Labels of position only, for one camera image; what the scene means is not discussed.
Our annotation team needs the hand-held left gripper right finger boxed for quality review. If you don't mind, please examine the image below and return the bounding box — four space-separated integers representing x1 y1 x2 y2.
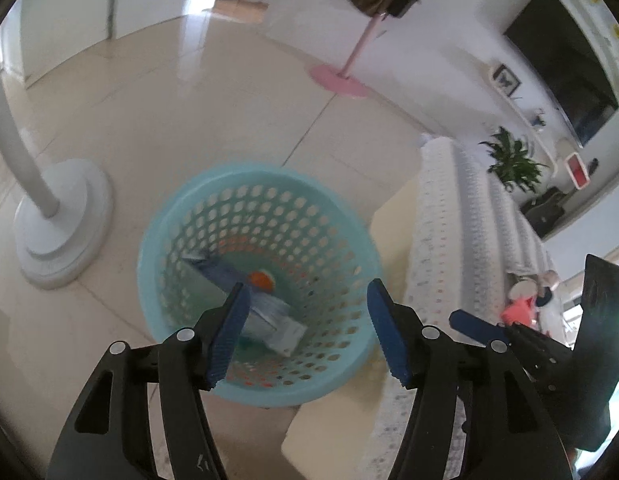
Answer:
366 278 574 480

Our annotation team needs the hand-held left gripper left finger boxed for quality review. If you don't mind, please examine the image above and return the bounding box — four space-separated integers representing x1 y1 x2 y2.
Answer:
48 282 251 480

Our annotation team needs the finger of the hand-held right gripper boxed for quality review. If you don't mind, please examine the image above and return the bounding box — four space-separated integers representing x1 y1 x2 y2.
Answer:
449 309 513 347

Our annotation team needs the light blue perforated plastic basket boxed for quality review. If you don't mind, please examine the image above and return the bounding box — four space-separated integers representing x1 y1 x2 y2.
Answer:
136 161 383 407

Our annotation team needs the small orange ball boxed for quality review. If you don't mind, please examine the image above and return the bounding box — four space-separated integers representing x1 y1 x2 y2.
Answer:
248 270 275 293

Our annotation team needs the red toy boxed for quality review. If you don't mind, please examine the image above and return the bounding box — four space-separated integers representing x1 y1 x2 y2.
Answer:
500 296 539 331

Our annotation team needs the black bag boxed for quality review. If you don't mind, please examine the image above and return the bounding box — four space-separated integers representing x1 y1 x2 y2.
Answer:
519 187 570 241

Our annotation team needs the green potted plant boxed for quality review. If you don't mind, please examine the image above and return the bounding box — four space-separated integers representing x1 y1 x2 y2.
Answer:
478 127 549 194

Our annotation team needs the red and white box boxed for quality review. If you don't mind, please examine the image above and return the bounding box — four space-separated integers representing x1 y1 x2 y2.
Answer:
564 153 589 189

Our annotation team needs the white tv cabinet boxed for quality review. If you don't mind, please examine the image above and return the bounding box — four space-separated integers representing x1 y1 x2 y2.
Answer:
489 57 597 186

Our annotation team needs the white floor lamp stand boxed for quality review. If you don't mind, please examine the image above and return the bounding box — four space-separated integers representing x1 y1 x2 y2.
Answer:
0 35 115 291

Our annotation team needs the small framed picture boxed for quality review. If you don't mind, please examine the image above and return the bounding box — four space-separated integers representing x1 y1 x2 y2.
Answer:
491 63 521 96

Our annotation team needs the pink coat rack stand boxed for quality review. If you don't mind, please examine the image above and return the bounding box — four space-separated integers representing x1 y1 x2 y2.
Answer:
309 7 386 98

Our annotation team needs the black flat television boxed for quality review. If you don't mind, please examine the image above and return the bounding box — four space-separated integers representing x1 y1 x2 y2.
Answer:
503 0 619 149

